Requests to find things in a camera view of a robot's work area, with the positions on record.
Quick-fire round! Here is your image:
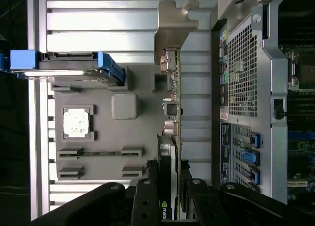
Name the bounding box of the blue slot cover latch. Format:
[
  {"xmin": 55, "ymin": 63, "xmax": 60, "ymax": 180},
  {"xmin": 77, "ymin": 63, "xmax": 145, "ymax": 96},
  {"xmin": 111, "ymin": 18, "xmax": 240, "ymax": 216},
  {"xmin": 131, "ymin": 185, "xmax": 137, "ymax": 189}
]
[
  {"xmin": 240, "ymin": 148, "xmax": 261, "ymax": 166},
  {"xmin": 250, "ymin": 165, "xmax": 261, "ymax": 185},
  {"xmin": 249, "ymin": 133, "xmax": 261, "ymax": 149}
]

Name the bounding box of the green RAM stick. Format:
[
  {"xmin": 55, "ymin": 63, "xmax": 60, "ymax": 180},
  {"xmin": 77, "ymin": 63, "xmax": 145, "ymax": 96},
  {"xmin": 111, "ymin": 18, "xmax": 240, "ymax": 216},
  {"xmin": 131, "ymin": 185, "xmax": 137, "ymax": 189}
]
[{"xmin": 77, "ymin": 151, "xmax": 124, "ymax": 158}]

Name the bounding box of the white expansion slot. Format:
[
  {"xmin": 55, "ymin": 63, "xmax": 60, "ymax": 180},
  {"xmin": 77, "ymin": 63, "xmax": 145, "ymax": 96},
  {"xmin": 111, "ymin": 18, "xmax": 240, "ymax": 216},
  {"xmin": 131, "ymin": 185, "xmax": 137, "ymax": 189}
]
[{"xmin": 287, "ymin": 181, "xmax": 308, "ymax": 188}]

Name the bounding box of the green motherboard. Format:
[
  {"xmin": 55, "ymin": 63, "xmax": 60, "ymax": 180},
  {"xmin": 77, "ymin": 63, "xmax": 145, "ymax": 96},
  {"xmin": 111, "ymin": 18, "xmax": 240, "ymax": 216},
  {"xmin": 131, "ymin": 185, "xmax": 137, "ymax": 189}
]
[{"xmin": 278, "ymin": 45, "xmax": 315, "ymax": 199}]

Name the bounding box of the blue expansion slot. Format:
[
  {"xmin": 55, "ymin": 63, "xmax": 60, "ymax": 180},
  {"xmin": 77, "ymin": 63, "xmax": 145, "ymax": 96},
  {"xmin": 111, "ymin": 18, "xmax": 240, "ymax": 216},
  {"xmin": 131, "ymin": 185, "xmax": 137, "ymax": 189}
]
[{"xmin": 287, "ymin": 133, "xmax": 315, "ymax": 140}]

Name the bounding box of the hard disk in blue carrier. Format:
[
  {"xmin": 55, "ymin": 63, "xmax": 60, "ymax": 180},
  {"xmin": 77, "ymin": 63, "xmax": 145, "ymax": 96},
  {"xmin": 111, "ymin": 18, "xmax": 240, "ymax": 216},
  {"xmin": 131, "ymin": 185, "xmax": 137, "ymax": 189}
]
[{"xmin": 0, "ymin": 50, "xmax": 125, "ymax": 87}]

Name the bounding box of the CPU socket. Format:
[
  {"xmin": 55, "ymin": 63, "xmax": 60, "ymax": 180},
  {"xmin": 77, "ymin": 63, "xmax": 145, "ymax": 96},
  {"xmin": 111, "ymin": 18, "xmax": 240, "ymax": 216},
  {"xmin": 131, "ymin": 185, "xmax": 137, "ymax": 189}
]
[{"xmin": 285, "ymin": 50, "xmax": 315, "ymax": 90}]

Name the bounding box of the open PC case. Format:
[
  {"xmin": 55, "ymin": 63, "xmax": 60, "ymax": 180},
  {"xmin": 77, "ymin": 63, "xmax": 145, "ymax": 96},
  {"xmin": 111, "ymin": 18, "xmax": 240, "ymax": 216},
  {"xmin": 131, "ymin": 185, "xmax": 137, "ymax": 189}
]
[{"xmin": 210, "ymin": 0, "xmax": 315, "ymax": 204}]

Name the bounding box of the silver CPU chip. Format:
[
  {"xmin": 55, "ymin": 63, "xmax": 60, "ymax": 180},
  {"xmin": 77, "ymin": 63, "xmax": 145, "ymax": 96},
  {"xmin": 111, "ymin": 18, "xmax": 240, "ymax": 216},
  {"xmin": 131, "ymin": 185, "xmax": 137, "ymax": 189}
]
[{"xmin": 63, "ymin": 109, "xmax": 91, "ymax": 138}]

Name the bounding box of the grey parts rack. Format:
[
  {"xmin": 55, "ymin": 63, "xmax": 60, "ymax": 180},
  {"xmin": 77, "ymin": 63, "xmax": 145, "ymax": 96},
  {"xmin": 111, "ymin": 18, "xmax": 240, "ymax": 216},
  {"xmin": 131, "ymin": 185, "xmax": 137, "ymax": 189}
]
[{"xmin": 50, "ymin": 65, "xmax": 173, "ymax": 182}]

